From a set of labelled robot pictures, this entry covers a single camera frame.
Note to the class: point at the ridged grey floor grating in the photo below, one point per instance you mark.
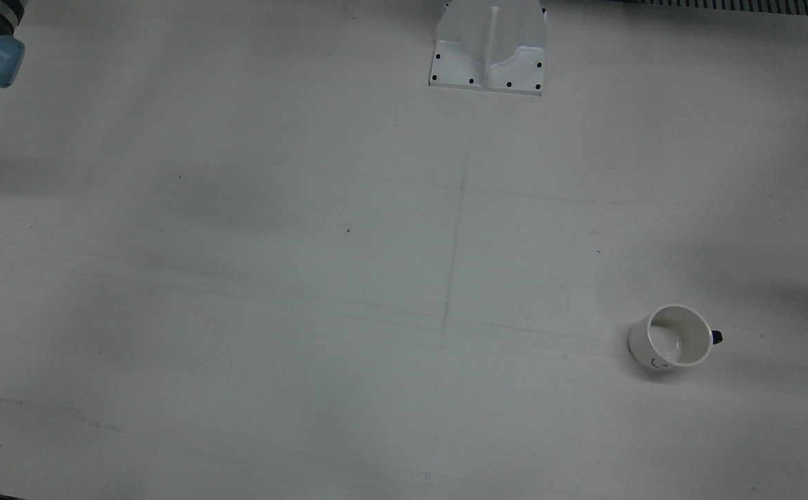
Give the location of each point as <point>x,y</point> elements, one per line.
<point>744,5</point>

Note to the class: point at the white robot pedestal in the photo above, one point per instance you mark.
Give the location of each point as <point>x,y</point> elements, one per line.
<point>491,48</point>

